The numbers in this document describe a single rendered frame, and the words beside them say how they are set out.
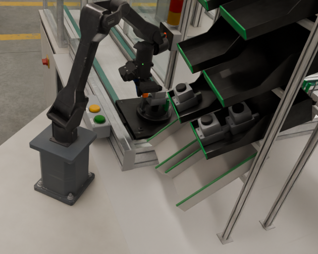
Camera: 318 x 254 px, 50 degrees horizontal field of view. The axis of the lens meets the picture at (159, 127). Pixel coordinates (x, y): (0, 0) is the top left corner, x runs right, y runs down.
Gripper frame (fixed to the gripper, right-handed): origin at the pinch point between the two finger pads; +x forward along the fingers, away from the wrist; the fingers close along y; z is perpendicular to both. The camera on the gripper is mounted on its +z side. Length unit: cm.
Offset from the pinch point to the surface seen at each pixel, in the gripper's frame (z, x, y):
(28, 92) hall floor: 26, 110, -171
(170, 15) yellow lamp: -17.0, -20.1, -17.9
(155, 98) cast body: -5.9, 3.3, 2.3
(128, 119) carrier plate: 3.6, 12.4, 1.8
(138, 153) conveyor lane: 4.7, 16.3, 16.5
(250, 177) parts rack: -11, -4, 52
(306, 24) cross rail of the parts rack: -11, -45, 49
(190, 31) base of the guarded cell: -78, 24, -98
